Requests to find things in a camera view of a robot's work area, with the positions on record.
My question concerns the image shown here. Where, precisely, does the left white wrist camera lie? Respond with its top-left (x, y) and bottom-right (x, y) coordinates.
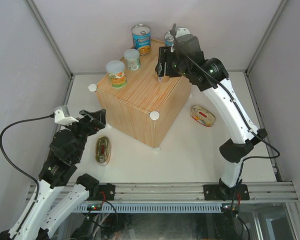
top-left (54, 105), bottom-right (79, 126)

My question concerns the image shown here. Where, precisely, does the oval sardine tin left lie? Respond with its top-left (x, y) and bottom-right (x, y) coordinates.
top-left (95, 136), bottom-right (112, 166)

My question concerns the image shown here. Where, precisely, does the blue soup can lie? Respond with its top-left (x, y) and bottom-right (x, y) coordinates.
top-left (131, 24), bottom-right (151, 56)
top-left (164, 31), bottom-right (174, 47)

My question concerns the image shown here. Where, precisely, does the right black cable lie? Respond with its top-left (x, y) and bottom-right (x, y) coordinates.
top-left (168, 23), bottom-right (281, 208)

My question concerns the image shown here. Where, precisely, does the tan can white lid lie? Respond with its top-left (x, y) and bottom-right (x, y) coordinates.
top-left (157, 76), bottom-right (170, 83)

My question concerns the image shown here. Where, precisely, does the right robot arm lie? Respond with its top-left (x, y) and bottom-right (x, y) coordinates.
top-left (155, 34), bottom-right (268, 200)

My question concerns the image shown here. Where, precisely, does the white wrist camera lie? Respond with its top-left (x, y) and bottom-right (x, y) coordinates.
top-left (170, 23), bottom-right (190, 38)
top-left (54, 105), bottom-right (79, 126)

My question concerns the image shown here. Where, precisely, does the grey slotted cable duct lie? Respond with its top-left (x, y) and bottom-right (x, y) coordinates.
top-left (73, 202), bottom-right (222, 214)

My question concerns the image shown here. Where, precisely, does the wooden cube counter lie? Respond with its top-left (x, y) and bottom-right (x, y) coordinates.
top-left (96, 39), bottom-right (192, 148)

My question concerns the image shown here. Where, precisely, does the yellow can white lid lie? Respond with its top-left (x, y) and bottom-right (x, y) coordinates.
top-left (105, 60), bottom-right (127, 88)

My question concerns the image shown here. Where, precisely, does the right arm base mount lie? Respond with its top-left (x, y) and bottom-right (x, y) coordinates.
top-left (203, 184), bottom-right (250, 201)

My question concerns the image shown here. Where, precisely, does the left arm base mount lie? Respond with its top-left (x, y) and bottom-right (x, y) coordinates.
top-left (76, 173), bottom-right (116, 201)

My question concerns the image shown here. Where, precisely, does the green can white lid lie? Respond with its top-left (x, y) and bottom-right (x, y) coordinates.
top-left (124, 49), bottom-right (141, 71)

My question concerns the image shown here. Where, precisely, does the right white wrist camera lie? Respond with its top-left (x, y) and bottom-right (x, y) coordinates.
top-left (170, 23), bottom-right (190, 38)

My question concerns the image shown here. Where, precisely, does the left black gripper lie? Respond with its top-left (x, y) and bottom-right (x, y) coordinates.
top-left (62, 108), bottom-right (106, 161)

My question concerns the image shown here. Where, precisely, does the oval red sardine tin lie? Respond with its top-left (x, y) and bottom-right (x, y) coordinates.
top-left (190, 105), bottom-right (216, 127)

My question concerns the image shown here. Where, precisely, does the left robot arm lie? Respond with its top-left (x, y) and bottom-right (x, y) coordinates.
top-left (0, 106), bottom-right (106, 240)

